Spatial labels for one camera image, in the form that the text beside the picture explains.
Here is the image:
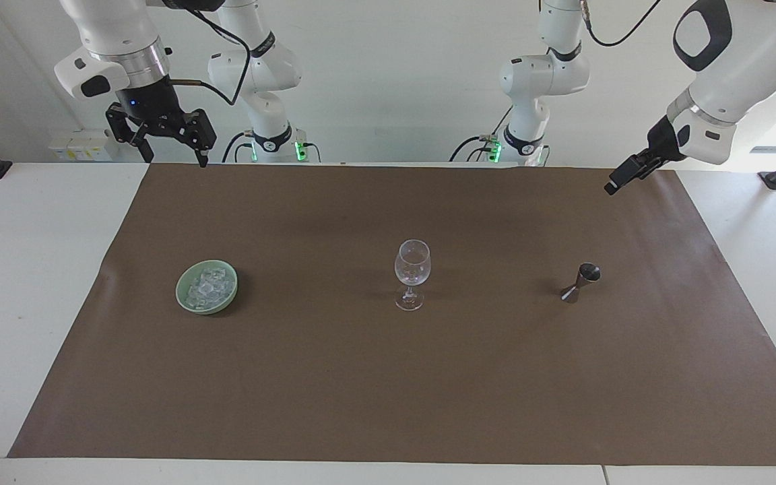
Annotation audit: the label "green ceramic bowl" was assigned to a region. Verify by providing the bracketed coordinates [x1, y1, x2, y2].
[175, 260, 239, 316]

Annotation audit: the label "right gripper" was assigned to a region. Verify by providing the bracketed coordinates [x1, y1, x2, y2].
[105, 75, 218, 168]

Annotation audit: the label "clear ice cubes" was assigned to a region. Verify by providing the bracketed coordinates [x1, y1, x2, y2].
[186, 267, 236, 309]

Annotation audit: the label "black cable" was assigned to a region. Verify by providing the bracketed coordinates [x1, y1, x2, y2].
[169, 7, 253, 107]
[581, 0, 663, 48]
[221, 131, 255, 164]
[449, 135, 494, 163]

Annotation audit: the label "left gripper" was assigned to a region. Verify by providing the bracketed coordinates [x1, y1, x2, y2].
[645, 115, 688, 164]

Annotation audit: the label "white wall socket strip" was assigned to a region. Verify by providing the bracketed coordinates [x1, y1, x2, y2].
[48, 131, 121, 163]

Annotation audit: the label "clear wine glass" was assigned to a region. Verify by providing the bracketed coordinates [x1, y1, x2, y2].
[394, 239, 432, 312]

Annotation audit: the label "metal jigger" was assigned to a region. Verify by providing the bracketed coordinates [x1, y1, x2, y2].
[560, 263, 602, 304]

